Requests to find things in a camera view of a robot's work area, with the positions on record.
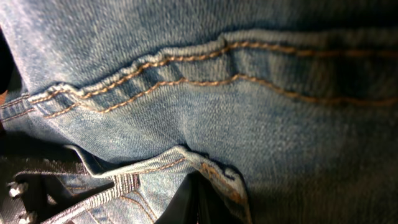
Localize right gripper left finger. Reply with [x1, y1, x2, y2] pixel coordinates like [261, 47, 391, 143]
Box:
[1, 156, 114, 223]

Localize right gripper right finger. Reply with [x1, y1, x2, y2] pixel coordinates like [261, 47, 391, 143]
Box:
[155, 171, 239, 224]

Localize light blue denim jeans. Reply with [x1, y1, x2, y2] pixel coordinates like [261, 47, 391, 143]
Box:
[1, 1, 397, 223]

